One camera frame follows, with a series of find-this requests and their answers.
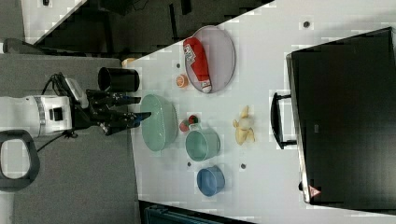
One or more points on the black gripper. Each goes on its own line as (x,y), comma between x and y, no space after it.
(84,118)

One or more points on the peeled plush banana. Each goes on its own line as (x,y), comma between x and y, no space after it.
(244,127)

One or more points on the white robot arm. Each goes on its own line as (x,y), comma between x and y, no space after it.
(25,119)

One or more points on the black toaster oven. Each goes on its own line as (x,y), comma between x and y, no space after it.
(343,103)

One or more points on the black cylinder container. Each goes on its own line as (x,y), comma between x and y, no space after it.
(118,80)

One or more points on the large green bowl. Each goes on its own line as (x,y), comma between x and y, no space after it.
(159,130)

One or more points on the red green strawberry toy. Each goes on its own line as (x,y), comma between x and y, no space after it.
(189,124)

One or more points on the small orange fruit toy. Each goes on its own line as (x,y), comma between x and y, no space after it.
(182,81)

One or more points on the red plush ketchup bottle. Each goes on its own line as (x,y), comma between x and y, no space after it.
(196,58)

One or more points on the blue cup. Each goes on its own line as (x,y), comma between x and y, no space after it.
(210,181)

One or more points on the grey oval plate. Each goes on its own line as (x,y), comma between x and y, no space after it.
(220,54)

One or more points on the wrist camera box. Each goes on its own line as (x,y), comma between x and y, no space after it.
(76,91)

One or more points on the black oven door handle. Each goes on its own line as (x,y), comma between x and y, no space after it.
(276,122)

